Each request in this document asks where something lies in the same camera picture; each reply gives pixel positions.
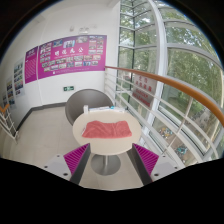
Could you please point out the white metal balustrade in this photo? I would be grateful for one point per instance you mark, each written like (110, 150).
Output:
(176, 123)

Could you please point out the pink red towel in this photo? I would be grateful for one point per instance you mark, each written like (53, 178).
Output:
(97, 129)

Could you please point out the white stair railing left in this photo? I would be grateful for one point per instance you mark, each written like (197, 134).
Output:
(6, 122)

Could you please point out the white box on table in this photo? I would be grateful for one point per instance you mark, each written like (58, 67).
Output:
(100, 108)

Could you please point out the narrow purple text poster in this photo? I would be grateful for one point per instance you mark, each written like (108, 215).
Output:
(30, 65)

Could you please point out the round white pedestal table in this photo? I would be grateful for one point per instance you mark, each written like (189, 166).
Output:
(106, 152)

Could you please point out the wide purple photo poster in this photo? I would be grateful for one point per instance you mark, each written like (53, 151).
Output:
(72, 54)

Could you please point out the small white cup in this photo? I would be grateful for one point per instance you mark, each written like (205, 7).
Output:
(85, 108)

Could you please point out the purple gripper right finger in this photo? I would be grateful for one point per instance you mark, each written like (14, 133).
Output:
(143, 161)

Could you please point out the white photo poster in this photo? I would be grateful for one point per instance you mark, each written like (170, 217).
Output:
(18, 78)

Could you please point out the grey tub chair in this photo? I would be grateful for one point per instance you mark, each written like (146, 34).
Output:
(90, 97)

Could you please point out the orange wooden handrail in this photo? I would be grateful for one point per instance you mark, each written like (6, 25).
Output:
(200, 97)

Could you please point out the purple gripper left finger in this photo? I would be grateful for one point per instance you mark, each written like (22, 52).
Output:
(76, 161)

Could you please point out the green exit sign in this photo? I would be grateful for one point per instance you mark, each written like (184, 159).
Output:
(68, 88)

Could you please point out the red lettered window sign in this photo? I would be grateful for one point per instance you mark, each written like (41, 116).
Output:
(144, 89)

